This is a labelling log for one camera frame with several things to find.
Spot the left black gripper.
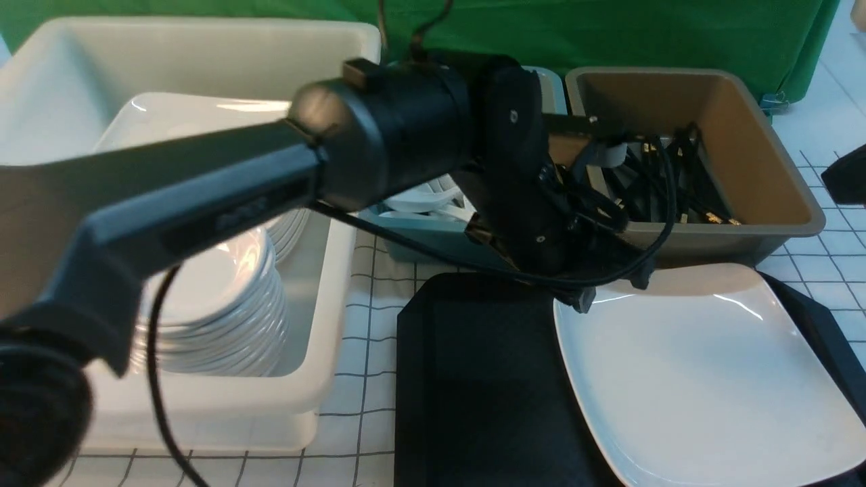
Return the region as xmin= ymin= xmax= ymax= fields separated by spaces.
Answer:
xmin=450 ymin=156 xmax=657 ymax=313

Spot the large white square plate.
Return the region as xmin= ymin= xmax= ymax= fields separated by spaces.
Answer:
xmin=553 ymin=263 xmax=865 ymax=486

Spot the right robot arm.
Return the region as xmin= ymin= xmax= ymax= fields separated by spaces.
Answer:
xmin=821 ymin=144 xmax=866 ymax=206

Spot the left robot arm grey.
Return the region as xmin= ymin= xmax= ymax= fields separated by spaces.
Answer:
xmin=2 ymin=43 xmax=675 ymax=486

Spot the pile of white spoons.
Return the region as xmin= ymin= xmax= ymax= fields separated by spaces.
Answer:
xmin=380 ymin=175 xmax=476 ymax=223

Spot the teal plastic bin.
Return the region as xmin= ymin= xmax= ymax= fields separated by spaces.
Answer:
xmin=355 ymin=65 xmax=569 ymax=266

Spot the pile of black chopsticks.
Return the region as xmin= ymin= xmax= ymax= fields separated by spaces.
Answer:
xmin=602 ymin=121 xmax=742 ymax=225

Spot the brown plastic bin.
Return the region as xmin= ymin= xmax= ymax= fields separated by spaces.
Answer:
xmin=565 ymin=67 xmax=826 ymax=268

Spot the black serving tray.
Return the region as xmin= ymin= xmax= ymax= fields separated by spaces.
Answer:
xmin=394 ymin=273 xmax=864 ymax=486

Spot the metal binder clip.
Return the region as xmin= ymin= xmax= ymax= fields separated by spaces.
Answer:
xmin=758 ymin=92 xmax=791 ymax=115

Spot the green cloth backdrop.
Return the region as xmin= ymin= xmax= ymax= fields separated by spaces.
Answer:
xmin=1 ymin=1 xmax=839 ymax=102

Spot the white checked tablecloth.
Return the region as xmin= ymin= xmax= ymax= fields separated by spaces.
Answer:
xmin=47 ymin=61 xmax=866 ymax=487

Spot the stack of white bowls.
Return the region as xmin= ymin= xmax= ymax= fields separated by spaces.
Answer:
xmin=156 ymin=228 xmax=290 ymax=377

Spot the stack of white square plates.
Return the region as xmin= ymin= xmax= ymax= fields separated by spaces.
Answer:
xmin=95 ymin=92 xmax=319 ymax=264

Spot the large white plastic tub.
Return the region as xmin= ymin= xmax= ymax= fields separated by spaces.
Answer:
xmin=1 ymin=18 xmax=380 ymax=452

